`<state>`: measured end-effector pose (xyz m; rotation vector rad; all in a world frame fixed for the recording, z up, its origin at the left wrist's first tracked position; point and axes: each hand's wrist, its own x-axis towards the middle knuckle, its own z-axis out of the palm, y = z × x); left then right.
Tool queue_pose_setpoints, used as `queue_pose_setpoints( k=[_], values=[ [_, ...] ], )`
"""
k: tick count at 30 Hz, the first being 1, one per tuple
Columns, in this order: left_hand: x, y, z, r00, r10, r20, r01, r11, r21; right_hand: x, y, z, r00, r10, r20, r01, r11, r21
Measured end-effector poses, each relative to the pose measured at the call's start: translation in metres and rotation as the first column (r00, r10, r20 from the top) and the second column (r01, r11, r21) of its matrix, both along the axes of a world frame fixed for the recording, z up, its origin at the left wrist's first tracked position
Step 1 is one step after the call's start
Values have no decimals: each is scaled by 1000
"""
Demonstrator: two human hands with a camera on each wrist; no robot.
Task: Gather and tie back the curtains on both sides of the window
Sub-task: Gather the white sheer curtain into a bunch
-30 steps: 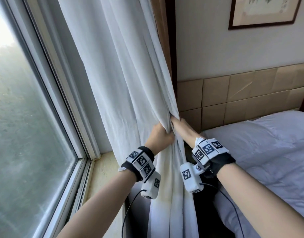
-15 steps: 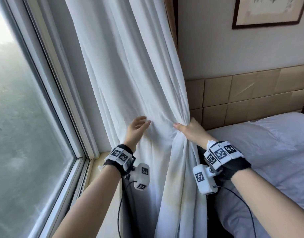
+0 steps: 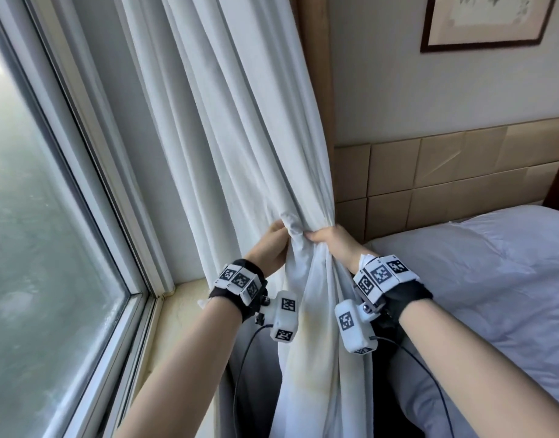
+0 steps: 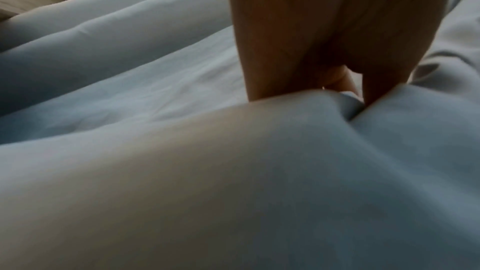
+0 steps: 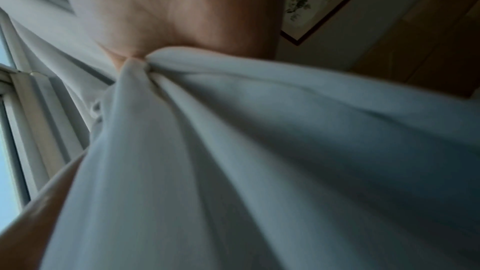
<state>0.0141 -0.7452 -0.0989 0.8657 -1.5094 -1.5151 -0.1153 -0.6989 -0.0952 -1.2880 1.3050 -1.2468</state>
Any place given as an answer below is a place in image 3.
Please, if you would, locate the person's right hand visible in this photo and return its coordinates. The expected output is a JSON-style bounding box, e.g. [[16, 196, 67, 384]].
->
[[304, 224, 379, 275]]

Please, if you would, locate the person's left forearm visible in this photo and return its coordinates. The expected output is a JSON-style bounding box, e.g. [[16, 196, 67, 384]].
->
[[114, 297, 243, 438]]

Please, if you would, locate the right black camera cable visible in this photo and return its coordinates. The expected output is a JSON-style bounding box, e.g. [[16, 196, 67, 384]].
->
[[372, 336, 456, 438]]

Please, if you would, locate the beige window sill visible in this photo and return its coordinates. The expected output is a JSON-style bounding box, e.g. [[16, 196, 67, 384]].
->
[[138, 277, 225, 438]]

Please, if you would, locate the black marker wristband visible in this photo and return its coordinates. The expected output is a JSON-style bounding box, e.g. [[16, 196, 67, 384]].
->
[[353, 254, 433, 322], [208, 259, 268, 322]]

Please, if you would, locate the brown curtain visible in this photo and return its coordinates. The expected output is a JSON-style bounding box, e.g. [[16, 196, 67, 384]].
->
[[290, 0, 336, 149]]

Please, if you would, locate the white duvet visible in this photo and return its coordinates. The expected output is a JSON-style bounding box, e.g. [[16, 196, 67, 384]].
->
[[388, 268, 559, 438]]

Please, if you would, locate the person's right forearm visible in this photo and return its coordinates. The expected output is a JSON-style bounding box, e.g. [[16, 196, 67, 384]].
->
[[397, 299, 559, 438]]

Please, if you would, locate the left black camera cable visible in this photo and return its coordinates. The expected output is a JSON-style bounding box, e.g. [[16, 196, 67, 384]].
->
[[232, 324, 274, 438]]

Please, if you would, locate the glass window with frame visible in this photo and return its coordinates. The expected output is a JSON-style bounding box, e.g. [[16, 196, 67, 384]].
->
[[0, 0, 175, 438]]

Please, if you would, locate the white curtain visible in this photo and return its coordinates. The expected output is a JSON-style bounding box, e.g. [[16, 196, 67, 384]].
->
[[118, 0, 377, 438]]

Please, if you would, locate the dark framed picture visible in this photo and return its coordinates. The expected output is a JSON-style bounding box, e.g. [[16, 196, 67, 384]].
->
[[421, 0, 559, 54]]

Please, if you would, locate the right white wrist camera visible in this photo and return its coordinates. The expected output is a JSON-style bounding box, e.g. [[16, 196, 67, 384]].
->
[[335, 299, 379, 355]]

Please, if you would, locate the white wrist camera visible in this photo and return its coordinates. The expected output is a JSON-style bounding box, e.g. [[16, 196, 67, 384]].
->
[[256, 290, 299, 344], [335, 299, 379, 355]]

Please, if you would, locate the right black marker wristband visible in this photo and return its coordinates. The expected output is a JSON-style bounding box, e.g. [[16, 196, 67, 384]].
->
[[353, 254, 433, 322]]

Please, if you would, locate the left black marker wristband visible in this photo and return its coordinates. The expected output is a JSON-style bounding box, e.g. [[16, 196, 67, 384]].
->
[[208, 259, 268, 322]]

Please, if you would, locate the person's left hand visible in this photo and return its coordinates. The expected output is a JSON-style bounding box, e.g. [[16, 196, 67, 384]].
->
[[244, 218, 293, 280]]

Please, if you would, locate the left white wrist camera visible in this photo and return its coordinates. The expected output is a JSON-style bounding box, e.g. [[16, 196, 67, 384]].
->
[[256, 290, 299, 344]]

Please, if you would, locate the black camera cable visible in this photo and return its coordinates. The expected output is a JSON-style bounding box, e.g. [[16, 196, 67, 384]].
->
[[232, 324, 274, 438], [372, 336, 456, 438]]

